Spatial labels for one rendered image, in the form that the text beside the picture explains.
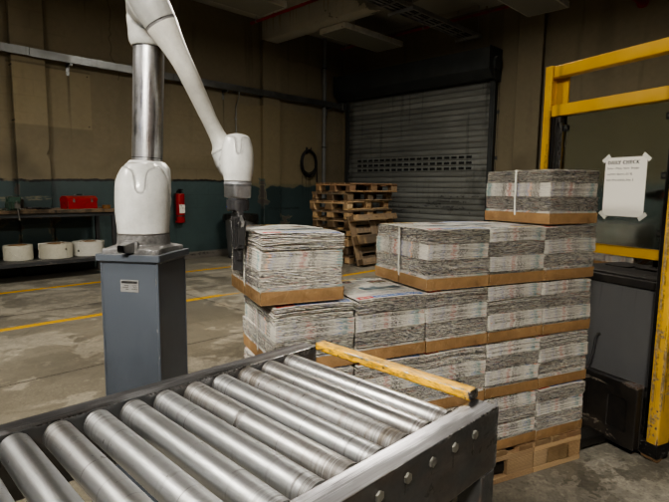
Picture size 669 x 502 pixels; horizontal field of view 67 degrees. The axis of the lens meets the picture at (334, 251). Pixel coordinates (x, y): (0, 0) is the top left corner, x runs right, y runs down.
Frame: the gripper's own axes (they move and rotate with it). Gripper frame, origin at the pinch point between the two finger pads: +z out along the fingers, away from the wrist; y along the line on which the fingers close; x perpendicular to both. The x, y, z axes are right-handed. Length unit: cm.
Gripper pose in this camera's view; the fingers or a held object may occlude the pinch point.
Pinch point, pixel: (238, 259)
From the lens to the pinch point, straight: 174.9
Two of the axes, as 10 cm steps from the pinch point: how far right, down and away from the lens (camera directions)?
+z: -0.2, 9.9, 1.2
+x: -9.0, 0.3, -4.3
